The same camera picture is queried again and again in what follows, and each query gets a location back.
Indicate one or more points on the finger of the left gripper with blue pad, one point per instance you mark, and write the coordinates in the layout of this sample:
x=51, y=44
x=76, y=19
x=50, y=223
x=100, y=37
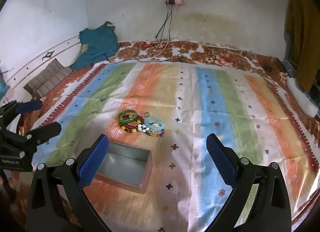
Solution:
x=15, y=108
x=40, y=135

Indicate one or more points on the grey metal tin box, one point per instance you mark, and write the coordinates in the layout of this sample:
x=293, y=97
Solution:
x=126, y=167

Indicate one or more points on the striped grey folded blanket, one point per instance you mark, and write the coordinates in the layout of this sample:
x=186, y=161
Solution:
x=47, y=79

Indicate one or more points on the white rolled pillow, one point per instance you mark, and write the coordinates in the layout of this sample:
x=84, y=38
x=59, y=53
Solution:
x=307, y=106

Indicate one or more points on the striped colourful bed cloth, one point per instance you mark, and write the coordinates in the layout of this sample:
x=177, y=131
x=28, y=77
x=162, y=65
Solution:
x=175, y=131

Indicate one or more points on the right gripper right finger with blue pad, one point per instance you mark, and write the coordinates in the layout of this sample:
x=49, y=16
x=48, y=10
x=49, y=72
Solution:
x=271, y=207

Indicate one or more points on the mustard yellow hanging garment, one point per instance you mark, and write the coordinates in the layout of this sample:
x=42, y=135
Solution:
x=302, y=25

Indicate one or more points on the green jade bangle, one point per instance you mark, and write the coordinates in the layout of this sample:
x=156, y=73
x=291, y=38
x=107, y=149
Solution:
x=127, y=116

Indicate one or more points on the teal blue shirt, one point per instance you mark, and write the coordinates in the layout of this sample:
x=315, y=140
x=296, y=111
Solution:
x=97, y=45

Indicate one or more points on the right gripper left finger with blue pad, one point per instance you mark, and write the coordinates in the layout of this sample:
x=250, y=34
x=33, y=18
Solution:
x=45, y=211

